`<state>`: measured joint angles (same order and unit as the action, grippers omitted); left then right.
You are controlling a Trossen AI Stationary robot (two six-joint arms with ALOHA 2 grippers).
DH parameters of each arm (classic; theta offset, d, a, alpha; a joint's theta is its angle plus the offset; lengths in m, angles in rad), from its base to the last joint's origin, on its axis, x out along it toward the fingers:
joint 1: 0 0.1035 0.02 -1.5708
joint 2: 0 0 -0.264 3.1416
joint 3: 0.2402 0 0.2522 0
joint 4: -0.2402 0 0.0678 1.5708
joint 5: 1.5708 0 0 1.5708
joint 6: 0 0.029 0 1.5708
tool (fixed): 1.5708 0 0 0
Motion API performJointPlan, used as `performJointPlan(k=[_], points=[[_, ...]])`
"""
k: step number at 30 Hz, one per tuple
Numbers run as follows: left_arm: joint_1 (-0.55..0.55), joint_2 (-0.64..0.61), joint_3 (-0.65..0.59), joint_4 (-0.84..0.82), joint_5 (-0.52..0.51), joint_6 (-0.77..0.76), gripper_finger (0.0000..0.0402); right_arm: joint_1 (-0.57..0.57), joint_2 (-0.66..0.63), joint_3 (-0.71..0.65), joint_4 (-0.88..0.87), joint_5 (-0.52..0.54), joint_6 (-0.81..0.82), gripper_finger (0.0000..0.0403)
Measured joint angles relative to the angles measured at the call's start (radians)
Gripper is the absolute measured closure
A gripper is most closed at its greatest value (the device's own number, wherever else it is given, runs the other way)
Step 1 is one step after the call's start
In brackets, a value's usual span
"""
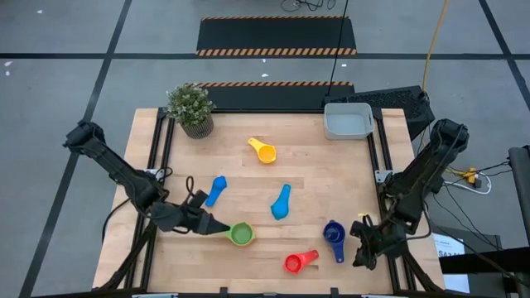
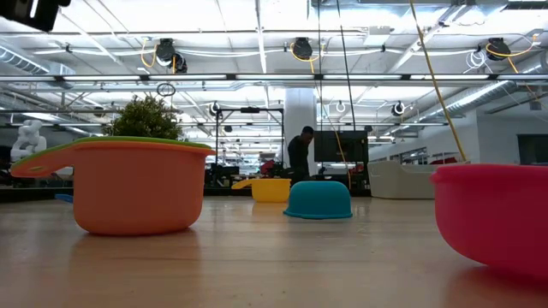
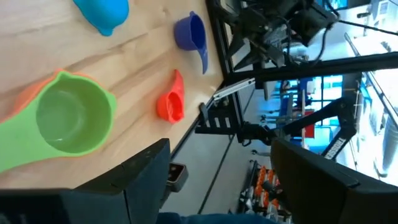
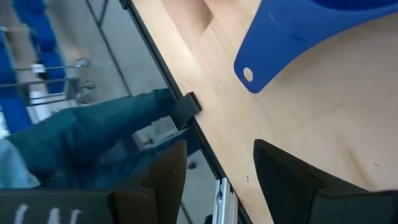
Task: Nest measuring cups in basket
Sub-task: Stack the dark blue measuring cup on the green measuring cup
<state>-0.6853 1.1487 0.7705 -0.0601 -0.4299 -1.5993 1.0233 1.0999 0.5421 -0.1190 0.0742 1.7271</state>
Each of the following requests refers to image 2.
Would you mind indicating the small blue measuring cup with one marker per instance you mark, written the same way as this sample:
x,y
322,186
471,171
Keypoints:
x,y
64,198

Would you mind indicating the orange measuring cups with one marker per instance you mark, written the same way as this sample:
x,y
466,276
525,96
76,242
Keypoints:
x,y
132,192

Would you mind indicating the yellow measuring cup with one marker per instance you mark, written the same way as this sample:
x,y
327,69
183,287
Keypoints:
x,y
269,190

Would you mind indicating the teal measuring cup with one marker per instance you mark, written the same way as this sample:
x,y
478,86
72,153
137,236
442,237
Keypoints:
x,y
319,199

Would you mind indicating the red measuring cup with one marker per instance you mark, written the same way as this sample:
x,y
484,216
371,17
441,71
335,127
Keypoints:
x,y
492,214

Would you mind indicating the white plastic basket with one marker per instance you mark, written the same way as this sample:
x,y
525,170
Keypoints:
x,y
398,181

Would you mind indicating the white robot statue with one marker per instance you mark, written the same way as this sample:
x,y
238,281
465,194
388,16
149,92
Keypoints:
x,y
27,137

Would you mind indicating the small potted green plant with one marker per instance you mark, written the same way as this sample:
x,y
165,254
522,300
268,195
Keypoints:
x,y
143,120

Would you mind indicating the white building column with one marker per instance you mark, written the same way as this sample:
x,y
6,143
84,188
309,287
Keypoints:
x,y
299,107

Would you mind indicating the person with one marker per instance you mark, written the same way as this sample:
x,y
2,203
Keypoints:
x,y
298,154

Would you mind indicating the black monitor screen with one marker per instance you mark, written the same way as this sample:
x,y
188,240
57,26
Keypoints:
x,y
340,145

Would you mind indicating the black metal frame stand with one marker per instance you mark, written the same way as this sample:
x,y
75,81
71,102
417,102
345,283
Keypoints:
x,y
250,110

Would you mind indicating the dark wall screen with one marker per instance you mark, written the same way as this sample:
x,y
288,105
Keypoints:
x,y
533,149

